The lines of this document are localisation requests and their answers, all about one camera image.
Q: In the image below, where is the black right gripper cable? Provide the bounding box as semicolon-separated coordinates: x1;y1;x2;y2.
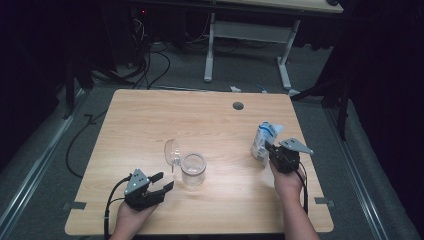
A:
295;161;310;214

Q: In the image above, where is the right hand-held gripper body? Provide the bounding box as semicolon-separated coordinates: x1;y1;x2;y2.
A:
268;137;314;174

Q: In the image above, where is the person's left hand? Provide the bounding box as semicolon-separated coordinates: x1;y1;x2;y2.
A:
114;200;159;234

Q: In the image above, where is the person's right hand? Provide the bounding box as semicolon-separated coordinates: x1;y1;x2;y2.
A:
269;161;307;202

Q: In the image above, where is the metal floor rail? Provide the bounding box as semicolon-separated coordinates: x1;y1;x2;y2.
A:
0;89;88;232
324;106;392;240

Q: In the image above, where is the bundle of black cables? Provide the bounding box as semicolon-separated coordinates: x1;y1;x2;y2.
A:
126;16;152;88

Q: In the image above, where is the black tripod stand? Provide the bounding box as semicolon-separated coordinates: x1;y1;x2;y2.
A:
289;66;355;141

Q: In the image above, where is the white-legged desk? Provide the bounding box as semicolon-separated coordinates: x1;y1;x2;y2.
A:
203;0;344;98

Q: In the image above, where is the grey tape piece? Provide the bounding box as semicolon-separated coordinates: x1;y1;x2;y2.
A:
314;197;335;208
63;201;87;212

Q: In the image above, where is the black floor cable loop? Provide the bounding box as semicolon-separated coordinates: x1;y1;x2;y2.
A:
146;49;172;90

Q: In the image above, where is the long black floor cable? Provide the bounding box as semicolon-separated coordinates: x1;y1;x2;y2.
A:
65;109;109;179

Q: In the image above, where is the white and blue bag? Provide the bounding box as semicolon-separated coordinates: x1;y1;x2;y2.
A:
250;120;285;168

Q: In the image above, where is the clear jar lid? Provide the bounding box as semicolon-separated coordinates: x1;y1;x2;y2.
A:
163;138;183;174

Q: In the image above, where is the clear glass jar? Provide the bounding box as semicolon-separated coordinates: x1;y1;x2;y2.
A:
180;152;208;187

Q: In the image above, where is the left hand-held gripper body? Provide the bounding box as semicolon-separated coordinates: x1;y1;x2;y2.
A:
123;168;164;212

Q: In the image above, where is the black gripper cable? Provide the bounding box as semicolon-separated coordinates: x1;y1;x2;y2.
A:
295;161;310;214
103;173;134;240

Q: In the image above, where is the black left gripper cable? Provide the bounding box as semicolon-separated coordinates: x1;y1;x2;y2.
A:
103;173;134;240

